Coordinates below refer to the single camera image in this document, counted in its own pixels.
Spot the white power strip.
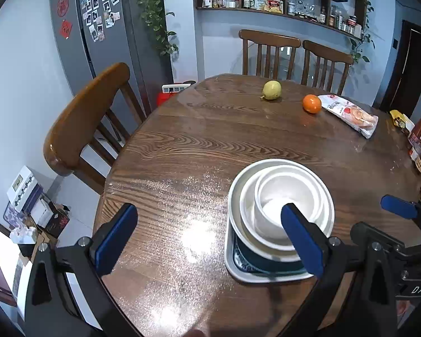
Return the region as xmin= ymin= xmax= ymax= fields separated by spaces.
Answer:
xmin=161 ymin=80 xmax=197 ymax=94

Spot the blue dish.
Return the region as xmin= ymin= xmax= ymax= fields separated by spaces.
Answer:
xmin=232 ymin=237 xmax=311 ymax=275

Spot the yellow snack packet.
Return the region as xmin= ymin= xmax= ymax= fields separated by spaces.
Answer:
xmin=389 ymin=110 xmax=415 ymax=135

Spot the purple patterned box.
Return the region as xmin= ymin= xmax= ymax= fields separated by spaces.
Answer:
xmin=3 ymin=202 xmax=25 ymax=229

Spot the red container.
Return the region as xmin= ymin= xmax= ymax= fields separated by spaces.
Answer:
xmin=157 ymin=91 xmax=176 ymax=106

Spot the white crumpled packing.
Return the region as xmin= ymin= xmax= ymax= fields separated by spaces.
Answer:
xmin=10 ymin=226 xmax=37 ymax=244

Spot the white pink snack bag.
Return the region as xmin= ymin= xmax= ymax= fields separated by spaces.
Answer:
xmin=317 ymin=94 xmax=379 ymax=139

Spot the cluster of fridge photos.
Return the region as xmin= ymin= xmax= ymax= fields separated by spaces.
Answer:
xmin=79 ymin=0 xmax=122 ymax=43

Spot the white cardboard box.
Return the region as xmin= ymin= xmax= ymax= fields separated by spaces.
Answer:
xmin=30 ymin=197 xmax=53 ymax=229

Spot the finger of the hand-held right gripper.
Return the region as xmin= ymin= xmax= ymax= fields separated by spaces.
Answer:
xmin=381 ymin=194 xmax=421 ymax=234
xmin=351 ymin=221 xmax=421 ymax=264

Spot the hanging green vine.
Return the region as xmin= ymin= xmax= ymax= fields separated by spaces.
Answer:
xmin=349 ymin=0 xmax=376 ymax=64

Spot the dark box with red print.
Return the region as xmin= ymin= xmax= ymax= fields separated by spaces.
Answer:
xmin=44 ymin=204 xmax=71 ymax=237

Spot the wooden dining chair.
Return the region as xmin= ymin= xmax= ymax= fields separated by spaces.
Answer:
xmin=44 ymin=62 xmax=151 ymax=195
xmin=301 ymin=40 xmax=355 ymax=95
xmin=239 ymin=29 xmax=301 ymax=79

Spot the brown cardboard box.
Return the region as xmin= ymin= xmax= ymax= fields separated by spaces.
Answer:
xmin=19 ymin=235 xmax=58 ymax=264

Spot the small straight-sided white bowl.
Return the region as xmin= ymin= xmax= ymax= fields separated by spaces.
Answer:
xmin=254 ymin=174 xmax=320 ymax=239

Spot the orange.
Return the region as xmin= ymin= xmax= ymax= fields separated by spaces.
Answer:
xmin=303 ymin=94 xmax=322 ymax=114

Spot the dark wooden door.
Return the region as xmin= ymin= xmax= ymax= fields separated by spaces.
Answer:
xmin=379 ymin=19 xmax=421 ymax=113

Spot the row of shelf jars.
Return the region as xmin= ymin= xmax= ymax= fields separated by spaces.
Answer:
xmin=202 ymin=0 xmax=363 ymax=36

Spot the diamond red fridge sticker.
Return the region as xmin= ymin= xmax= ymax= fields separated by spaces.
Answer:
xmin=59 ymin=19 xmax=74 ymax=40

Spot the medium white bowl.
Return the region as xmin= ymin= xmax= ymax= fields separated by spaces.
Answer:
xmin=239 ymin=169 xmax=326 ymax=252

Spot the white printed box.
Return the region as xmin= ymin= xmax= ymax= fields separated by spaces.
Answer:
xmin=6 ymin=165 xmax=44 ymax=213

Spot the trailing green plant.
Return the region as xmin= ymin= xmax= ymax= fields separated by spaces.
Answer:
xmin=135 ymin=0 xmax=179 ymax=57

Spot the blue patterned square plate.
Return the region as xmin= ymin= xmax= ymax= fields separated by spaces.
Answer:
xmin=225 ymin=218 xmax=318 ymax=284

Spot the grey refrigerator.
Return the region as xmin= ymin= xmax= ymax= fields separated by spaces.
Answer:
xmin=49 ymin=0 xmax=174 ymax=116

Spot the large white bowl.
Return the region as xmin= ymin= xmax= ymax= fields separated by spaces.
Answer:
xmin=228 ymin=159 xmax=335 ymax=262

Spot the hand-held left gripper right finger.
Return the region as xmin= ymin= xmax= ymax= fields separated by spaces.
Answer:
xmin=281 ymin=203 xmax=399 ymax=337

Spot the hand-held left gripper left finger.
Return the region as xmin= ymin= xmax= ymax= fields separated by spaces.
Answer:
xmin=24 ymin=203 xmax=138 ymax=337

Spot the green pear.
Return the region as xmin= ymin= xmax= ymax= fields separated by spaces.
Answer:
xmin=260 ymin=80 xmax=282 ymax=102

